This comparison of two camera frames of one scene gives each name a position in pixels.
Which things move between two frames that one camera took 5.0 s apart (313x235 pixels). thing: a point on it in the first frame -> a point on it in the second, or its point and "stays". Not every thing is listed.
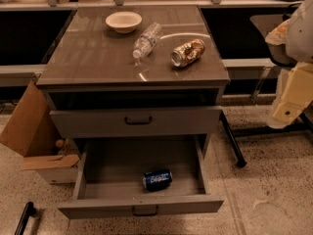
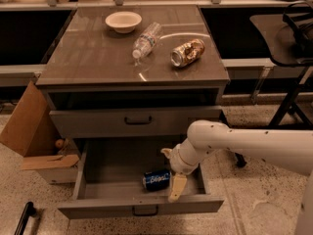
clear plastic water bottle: (148, 39) stays
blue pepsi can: (157, 179) stays
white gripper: (301, 38) -> (177, 160)
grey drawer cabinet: (136, 79) stays
